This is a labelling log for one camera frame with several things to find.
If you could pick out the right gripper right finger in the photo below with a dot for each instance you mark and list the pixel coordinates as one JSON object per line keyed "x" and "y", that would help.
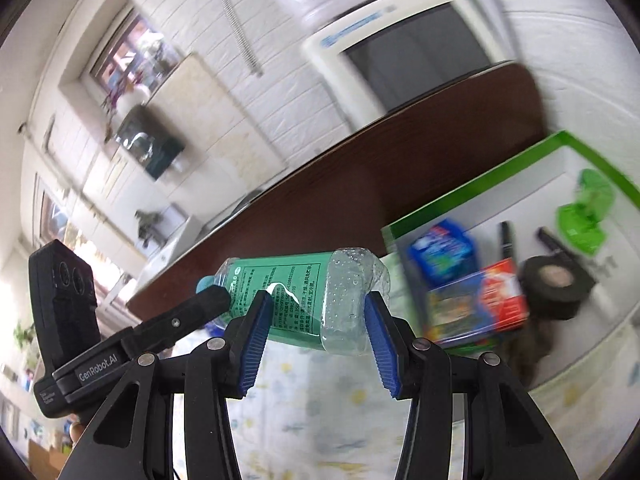
{"x": 505, "y": 435}

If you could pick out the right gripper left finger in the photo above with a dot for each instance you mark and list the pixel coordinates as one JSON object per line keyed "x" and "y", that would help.
{"x": 130, "y": 436}

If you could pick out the colourful red-blue box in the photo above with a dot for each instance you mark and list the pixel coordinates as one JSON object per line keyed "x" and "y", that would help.
{"x": 479, "y": 305}

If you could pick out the black electrical tape roll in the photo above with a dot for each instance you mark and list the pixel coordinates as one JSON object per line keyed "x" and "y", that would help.
{"x": 554, "y": 289}

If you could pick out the blue gum box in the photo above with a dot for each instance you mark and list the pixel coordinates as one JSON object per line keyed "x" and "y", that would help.
{"x": 444, "y": 254}

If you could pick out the clear green-label bottle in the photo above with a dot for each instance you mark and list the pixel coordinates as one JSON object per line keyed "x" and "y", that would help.
{"x": 318, "y": 299}

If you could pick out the dark brown hair claw clip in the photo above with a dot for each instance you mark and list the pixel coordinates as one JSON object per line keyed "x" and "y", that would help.
{"x": 525, "y": 350}

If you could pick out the patterned giraffe cloth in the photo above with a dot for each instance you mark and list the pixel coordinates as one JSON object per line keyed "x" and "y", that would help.
{"x": 313, "y": 415}

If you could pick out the green and white cardboard box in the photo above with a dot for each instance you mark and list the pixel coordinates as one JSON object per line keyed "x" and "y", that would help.
{"x": 503, "y": 211}

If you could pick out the green plastic bag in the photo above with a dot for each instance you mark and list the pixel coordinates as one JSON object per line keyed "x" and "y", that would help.
{"x": 580, "y": 221}

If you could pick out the purple potted plant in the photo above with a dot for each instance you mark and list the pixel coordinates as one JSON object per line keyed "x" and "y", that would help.
{"x": 118, "y": 103}

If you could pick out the white CRT monitor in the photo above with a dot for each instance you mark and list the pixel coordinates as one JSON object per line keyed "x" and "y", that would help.
{"x": 388, "y": 53}

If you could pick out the dark wall-mounted dispenser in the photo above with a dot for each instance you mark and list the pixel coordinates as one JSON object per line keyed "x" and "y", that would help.
{"x": 148, "y": 141}

